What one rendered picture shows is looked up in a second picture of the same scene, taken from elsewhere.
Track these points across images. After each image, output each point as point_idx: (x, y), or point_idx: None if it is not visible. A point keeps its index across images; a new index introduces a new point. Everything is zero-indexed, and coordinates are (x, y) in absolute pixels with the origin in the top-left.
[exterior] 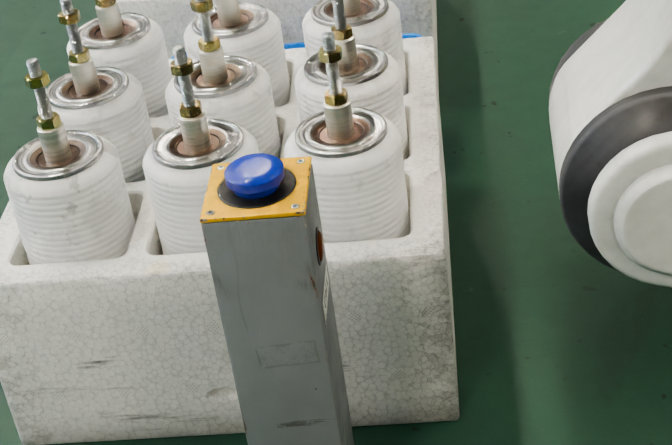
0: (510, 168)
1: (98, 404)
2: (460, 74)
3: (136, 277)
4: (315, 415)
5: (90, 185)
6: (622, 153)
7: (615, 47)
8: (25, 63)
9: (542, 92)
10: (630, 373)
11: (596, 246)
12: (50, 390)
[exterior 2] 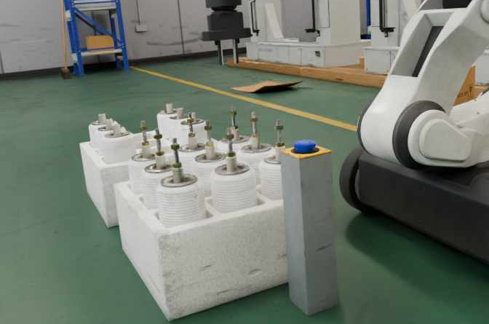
0: None
1: (204, 289)
2: None
3: (227, 219)
4: (328, 242)
5: (201, 186)
6: (417, 119)
7: (390, 98)
8: (30, 219)
9: None
10: (374, 242)
11: (413, 152)
12: (185, 286)
